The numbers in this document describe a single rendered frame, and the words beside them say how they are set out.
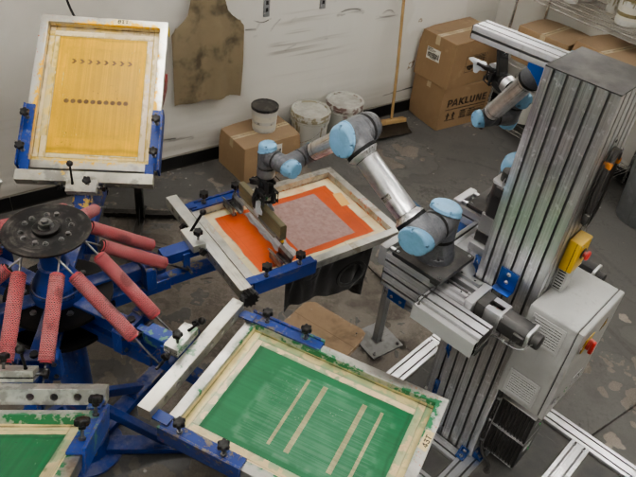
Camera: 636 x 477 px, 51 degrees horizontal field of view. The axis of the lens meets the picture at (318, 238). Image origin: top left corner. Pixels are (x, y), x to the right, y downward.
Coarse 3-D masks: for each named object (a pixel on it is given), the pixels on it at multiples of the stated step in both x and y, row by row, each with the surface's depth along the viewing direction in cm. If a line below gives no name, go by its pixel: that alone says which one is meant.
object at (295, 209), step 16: (304, 192) 324; (320, 192) 325; (288, 208) 312; (304, 208) 314; (320, 208) 315; (336, 208) 316; (224, 224) 298; (240, 224) 299; (288, 224) 303; (240, 240) 290
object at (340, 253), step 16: (304, 176) 329; (320, 176) 332; (336, 176) 331; (352, 192) 322; (208, 208) 302; (368, 208) 313; (208, 224) 291; (384, 224) 306; (224, 240) 284; (368, 240) 294; (384, 240) 299; (320, 256) 282; (336, 256) 285; (240, 272) 270
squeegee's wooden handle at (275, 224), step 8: (240, 184) 292; (240, 192) 294; (248, 192) 287; (248, 200) 290; (264, 208) 279; (264, 216) 281; (272, 216) 276; (272, 224) 277; (280, 224) 272; (280, 232) 272
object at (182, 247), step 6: (168, 246) 270; (174, 246) 270; (180, 246) 270; (186, 246) 271; (162, 252) 267; (168, 252) 267; (174, 252) 267; (180, 252) 268; (186, 252) 270; (192, 252) 272; (198, 252) 274; (168, 258) 266; (174, 258) 268; (180, 258) 270
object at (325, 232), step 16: (304, 224) 304; (320, 224) 305; (336, 224) 306; (352, 224) 307; (256, 240) 292; (288, 240) 294; (304, 240) 295; (320, 240) 296; (336, 240) 297; (256, 256) 283
